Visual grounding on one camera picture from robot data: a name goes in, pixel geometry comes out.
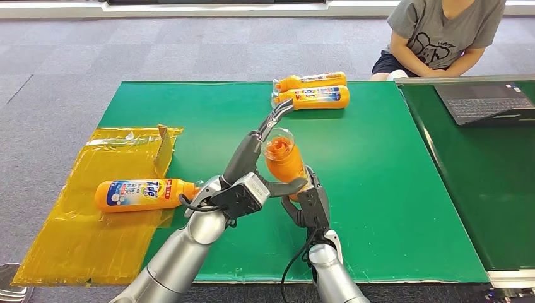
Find black left camera bracket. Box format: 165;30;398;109
209;182;252;221

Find dark grey laptop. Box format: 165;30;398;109
434;82;535;127

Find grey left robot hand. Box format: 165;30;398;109
220;98;309;198

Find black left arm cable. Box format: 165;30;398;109
179;194;228;214

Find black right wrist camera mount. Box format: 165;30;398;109
297;187;331;230

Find orange detergent bottle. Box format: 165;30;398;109
273;71;348;93
94;178;204;213
271;85;351;111
262;127;314;203

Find round metal stand base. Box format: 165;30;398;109
0;263;34;303

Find green mat under laptop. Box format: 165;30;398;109
397;81;535;272

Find large green table mat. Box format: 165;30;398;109
97;80;490;284

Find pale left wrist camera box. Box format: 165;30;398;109
237;172;271;206

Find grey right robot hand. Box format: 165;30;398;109
281;166;325;227

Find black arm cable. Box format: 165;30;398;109
281;227;319;303
179;194;228;214

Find yellow taped flat cardboard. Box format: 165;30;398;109
11;124;185;287

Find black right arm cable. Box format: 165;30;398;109
281;227;319;303

